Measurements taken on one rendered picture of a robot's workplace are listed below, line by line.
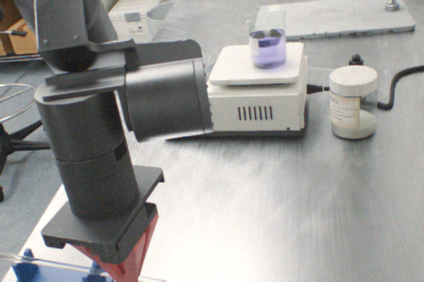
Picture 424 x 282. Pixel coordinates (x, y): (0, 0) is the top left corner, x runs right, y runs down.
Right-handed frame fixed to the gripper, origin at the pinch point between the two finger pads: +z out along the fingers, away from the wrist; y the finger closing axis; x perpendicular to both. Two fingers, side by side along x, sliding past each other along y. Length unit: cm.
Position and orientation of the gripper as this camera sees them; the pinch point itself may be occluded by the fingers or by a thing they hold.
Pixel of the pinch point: (128, 277)
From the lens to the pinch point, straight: 51.9
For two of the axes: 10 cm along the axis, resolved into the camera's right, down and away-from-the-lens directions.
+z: 1.3, 8.5, 5.1
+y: 3.3, -5.2, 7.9
